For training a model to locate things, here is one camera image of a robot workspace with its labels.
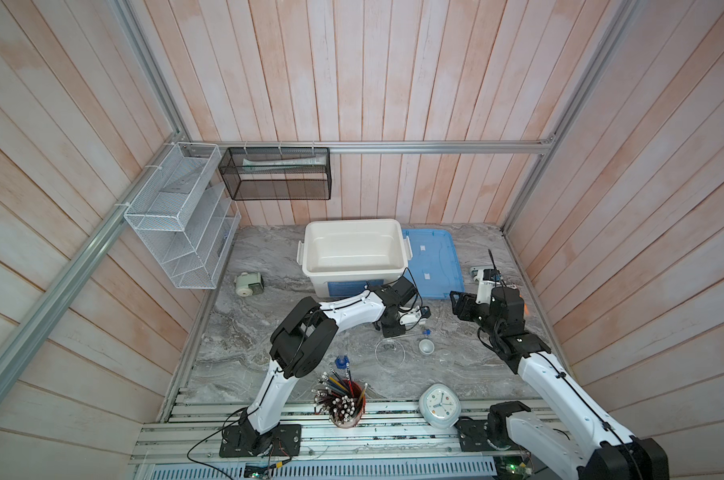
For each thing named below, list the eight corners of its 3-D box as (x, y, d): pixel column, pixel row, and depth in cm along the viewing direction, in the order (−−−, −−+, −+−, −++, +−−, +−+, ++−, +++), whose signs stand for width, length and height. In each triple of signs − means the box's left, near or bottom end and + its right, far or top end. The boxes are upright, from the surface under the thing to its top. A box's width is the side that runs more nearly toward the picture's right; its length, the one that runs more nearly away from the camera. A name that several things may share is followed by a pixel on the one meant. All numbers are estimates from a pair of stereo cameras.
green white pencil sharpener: (236, 299, 103) (231, 291, 99) (242, 279, 108) (237, 271, 104) (261, 299, 103) (257, 291, 99) (266, 279, 108) (263, 271, 104)
